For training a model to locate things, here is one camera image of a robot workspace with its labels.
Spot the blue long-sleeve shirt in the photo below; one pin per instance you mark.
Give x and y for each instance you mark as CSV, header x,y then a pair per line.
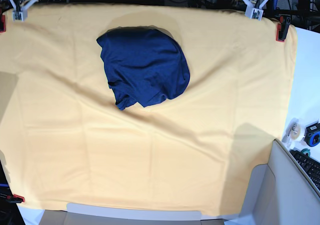
x,y
143,65

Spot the red clamp top left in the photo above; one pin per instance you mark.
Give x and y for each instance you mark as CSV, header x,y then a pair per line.
x,y
2,22

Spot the red clamp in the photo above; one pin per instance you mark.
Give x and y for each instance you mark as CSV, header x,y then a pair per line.
x,y
14,199
283,28
2,22

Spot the red clamp top right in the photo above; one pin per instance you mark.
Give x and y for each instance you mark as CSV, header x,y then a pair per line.
x,y
283,28

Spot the clear tape roll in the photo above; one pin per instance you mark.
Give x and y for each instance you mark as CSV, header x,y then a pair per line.
x,y
295,132

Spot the yellow table cloth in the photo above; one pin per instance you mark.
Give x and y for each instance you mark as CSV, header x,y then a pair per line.
x,y
63,140

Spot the blue tape measure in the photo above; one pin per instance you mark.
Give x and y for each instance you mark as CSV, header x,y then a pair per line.
x,y
312,134

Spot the green tape roll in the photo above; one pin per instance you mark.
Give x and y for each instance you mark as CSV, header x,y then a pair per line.
x,y
306,152

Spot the black keyboard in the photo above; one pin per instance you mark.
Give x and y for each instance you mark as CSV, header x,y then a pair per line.
x,y
309,169

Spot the red clamp bottom left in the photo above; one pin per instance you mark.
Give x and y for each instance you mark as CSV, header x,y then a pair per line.
x,y
14,199

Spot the white cardboard box right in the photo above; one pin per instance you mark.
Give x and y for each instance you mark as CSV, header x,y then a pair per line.
x,y
280,193

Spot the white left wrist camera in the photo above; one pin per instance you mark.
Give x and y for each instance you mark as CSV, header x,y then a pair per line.
x,y
254,13

